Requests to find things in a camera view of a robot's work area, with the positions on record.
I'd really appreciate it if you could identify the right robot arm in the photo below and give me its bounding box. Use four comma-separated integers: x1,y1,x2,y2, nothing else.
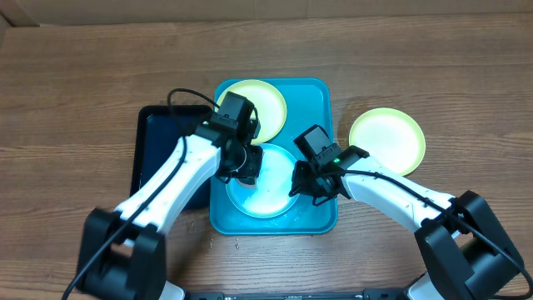
290,125,532,300

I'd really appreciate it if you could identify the teal plastic tray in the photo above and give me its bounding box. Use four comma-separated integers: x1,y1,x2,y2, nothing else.
209,77,338,235

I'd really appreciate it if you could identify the yellow-green plate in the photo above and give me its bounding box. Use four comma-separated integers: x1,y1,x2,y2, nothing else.
348,107,426,176
215,79,287,145

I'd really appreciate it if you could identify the light blue plate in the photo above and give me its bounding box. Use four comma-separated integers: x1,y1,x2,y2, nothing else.
227,143,297,218

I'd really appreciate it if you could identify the black plastic tray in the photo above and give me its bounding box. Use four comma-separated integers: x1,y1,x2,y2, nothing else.
130,105,211,211

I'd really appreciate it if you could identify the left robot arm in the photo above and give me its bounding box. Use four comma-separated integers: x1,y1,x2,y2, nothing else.
62,92,262,300

